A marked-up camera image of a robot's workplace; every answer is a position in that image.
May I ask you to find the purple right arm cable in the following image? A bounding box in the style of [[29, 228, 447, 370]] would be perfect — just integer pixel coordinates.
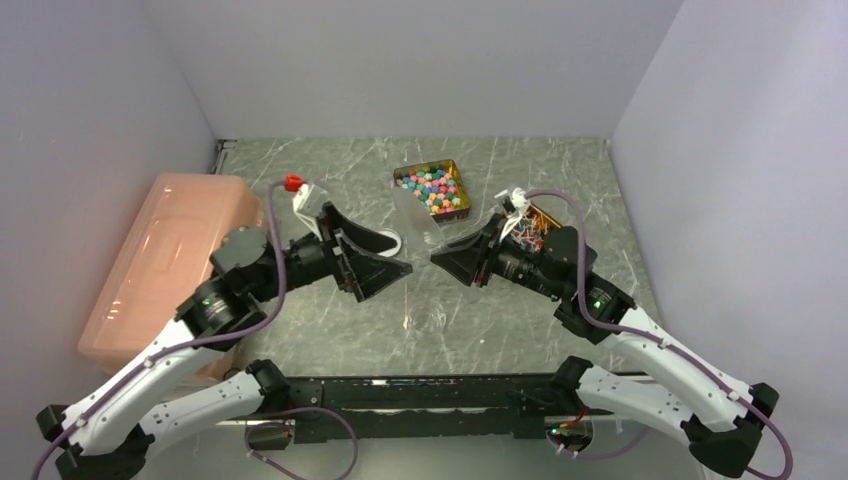
[[523, 190, 795, 480]]

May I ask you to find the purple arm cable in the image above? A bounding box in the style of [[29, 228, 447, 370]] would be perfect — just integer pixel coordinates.
[[29, 182, 293, 480], [523, 190, 795, 480]]

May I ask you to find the clear plastic jar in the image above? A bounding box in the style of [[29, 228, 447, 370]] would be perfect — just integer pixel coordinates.
[[403, 300, 447, 338]]

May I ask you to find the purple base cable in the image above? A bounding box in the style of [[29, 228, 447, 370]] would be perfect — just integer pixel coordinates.
[[243, 405, 360, 480], [553, 427, 651, 462]]

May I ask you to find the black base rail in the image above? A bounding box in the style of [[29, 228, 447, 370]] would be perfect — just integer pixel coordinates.
[[256, 374, 591, 443]]

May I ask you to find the gold tin of lollipops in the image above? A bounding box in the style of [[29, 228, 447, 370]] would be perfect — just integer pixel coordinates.
[[508, 204, 562, 253]]

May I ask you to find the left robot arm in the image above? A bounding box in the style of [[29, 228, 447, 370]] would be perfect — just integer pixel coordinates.
[[36, 203, 412, 479]]

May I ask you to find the gold tin of star candies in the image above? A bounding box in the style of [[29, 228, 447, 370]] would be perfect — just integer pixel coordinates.
[[392, 159, 471, 224]]

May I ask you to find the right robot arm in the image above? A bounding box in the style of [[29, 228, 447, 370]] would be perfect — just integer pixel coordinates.
[[430, 215, 779, 478]]

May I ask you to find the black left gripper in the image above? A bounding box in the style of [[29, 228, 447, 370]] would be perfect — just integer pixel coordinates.
[[250, 202, 412, 303]]

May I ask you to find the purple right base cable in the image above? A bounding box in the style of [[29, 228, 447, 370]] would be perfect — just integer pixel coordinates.
[[553, 427, 651, 462]]

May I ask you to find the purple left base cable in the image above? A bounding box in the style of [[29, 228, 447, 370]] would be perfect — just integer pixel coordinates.
[[243, 405, 360, 480]]

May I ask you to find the white jar lid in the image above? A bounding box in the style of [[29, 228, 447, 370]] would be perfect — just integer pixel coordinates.
[[377, 228, 403, 258]]

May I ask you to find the pink plastic storage box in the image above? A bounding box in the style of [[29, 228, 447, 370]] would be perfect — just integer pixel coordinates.
[[78, 173, 264, 375]]

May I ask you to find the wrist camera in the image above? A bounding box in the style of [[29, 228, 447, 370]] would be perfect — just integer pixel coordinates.
[[283, 174, 329, 232], [495, 187, 531, 242]]

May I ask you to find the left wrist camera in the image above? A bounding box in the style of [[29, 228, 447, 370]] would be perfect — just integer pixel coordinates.
[[283, 174, 329, 232]]

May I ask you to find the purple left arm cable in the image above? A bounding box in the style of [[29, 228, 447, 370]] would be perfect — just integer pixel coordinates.
[[29, 182, 293, 480]]

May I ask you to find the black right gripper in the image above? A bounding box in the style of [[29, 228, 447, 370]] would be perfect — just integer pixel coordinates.
[[430, 214, 565, 301]]

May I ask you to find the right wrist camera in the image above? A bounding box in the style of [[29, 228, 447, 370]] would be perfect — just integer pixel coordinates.
[[495, 187, 531, 242]]

